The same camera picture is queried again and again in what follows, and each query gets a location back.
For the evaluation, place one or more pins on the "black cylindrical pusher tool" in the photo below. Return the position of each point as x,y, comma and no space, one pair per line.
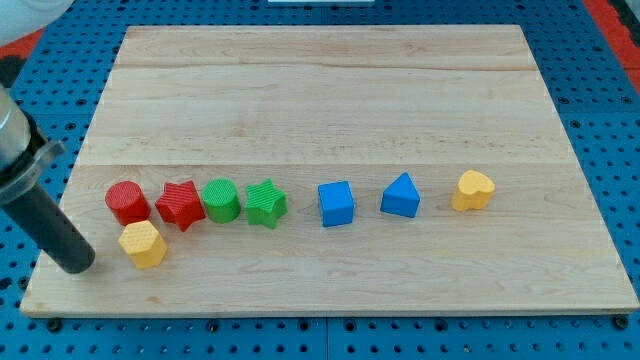
38,215

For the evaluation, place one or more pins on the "yellow hexagon block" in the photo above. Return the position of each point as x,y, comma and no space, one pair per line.
143,243

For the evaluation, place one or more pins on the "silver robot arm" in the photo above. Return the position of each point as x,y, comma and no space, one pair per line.
25,154

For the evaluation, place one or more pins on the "blue cube block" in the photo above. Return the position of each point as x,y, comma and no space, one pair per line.
336,203

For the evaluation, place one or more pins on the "red cylinder block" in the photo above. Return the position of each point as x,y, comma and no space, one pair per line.
127,203

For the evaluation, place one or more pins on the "red star block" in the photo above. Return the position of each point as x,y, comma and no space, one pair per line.
180,204

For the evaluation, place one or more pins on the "green cylinder block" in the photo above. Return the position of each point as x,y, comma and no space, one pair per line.
221,201

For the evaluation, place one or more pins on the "green star block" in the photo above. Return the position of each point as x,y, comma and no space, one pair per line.
265,204

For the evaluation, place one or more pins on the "wooden board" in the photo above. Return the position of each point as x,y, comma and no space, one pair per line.
307,106

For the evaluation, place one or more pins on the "blue triangle block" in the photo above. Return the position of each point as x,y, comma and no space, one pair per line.
401,197

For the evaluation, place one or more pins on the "yellow heart block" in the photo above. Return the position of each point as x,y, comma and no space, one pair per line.
473,191

